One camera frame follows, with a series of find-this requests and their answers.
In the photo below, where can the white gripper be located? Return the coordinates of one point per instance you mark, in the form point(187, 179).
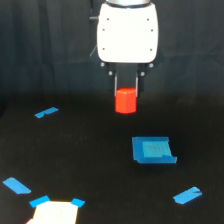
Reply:
point(127, 33)

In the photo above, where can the red hexagonal block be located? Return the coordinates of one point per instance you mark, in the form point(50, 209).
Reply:
point(126, 100)

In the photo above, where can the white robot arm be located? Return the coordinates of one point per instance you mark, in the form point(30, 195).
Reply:
point(127, 33)

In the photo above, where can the blue taped square marker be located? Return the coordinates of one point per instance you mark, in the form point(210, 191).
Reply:
point(152, 150)

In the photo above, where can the blue tape strip back left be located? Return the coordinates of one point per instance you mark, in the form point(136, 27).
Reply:
point(46, 112)

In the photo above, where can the blue tape strip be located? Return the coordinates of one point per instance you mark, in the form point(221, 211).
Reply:
point(187, 195)
point(16, 186)
point(46, 112)

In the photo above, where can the blue tape strip front right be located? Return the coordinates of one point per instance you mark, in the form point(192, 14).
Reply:
point(187, 195)

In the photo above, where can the blue tape on card right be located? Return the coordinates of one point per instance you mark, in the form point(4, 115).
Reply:
point(78, 202)

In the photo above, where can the blue tape on card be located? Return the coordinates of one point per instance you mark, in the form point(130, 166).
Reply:
point(39, 201)
point(78, 202)

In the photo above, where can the blue tape on card left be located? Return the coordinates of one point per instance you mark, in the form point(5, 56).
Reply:
point(39, 201)

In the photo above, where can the cream paper card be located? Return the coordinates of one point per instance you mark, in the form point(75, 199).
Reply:
point(53, 212)

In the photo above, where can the blue tape strip front left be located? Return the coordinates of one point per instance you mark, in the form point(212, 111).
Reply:
point(16, 186)

